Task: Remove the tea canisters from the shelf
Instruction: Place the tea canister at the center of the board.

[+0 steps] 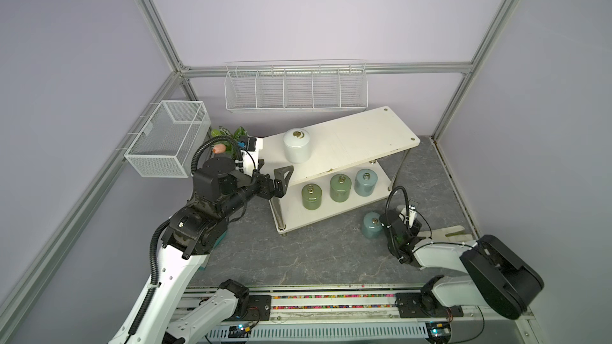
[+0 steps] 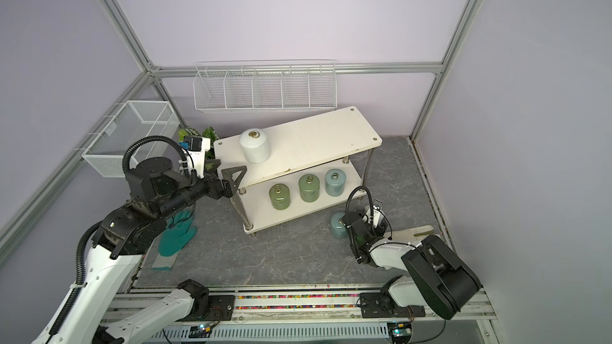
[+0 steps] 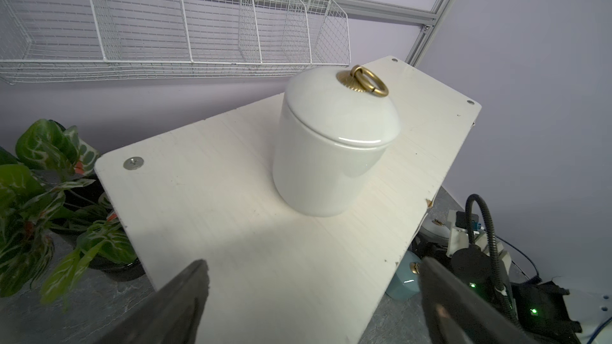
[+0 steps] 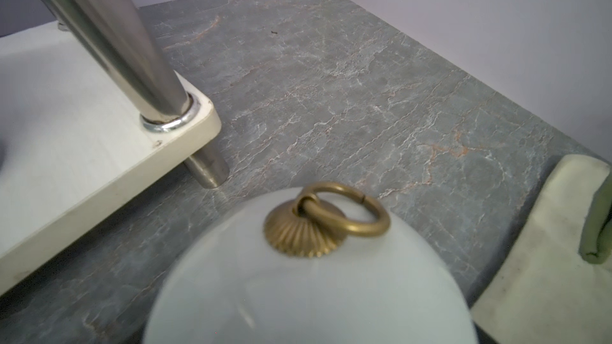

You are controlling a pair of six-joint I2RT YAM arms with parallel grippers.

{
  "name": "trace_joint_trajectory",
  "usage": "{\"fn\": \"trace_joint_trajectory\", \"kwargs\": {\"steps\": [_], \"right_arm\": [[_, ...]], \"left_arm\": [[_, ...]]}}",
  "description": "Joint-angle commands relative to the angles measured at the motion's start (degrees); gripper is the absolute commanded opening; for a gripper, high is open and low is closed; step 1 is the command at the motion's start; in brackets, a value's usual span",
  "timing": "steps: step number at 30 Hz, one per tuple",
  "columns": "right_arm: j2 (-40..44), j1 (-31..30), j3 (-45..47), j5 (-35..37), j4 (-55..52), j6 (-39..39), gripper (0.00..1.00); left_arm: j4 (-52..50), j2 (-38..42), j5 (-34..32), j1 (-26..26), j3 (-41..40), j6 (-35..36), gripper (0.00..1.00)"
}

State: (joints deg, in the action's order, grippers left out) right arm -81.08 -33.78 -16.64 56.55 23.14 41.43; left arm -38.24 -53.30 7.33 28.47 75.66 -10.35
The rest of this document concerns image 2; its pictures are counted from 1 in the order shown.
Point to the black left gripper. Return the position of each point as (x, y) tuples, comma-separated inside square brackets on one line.
[(217, 191)]

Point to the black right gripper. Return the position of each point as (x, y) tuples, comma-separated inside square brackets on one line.
[(359, 215)]

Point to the white tea canister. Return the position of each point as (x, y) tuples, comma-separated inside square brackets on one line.
[(255, 145)]

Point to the large blue-grey tea canister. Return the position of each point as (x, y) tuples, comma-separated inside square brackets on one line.
[(338, 229)]

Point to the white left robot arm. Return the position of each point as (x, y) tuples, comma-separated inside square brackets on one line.
[(163, 182)]

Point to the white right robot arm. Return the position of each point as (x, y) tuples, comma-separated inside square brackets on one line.
[(433, 274)]

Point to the small blue tea canister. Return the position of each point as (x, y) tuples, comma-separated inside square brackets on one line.
[(335, 180)]

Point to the dark green tea canister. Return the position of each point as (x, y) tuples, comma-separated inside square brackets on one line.
[(280, 196)]

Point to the light green tea canister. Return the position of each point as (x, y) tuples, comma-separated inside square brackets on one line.
[(309, 186)]

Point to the white two-tier shelf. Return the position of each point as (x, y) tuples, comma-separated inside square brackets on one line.
[(313, 145)]

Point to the green artificial plant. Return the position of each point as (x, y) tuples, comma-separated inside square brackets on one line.
[(208, 133)]

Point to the beige work glove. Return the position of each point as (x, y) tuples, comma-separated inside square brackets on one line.
[(411, 235)]

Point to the green rubber glove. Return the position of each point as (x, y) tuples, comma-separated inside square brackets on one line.
[(180, 231)]

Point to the white mesh side basket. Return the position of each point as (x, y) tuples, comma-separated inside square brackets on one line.
[(134, 120)]

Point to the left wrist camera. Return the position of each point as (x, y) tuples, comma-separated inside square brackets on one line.
[(196, 148)]

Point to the long white wire basket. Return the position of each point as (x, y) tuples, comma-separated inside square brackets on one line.
[(265, 85)]

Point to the aluminium frame of enclosure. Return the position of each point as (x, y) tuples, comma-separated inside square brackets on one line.
[(23, 223)]

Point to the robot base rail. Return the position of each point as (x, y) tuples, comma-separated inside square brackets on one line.
[(317, 314)]

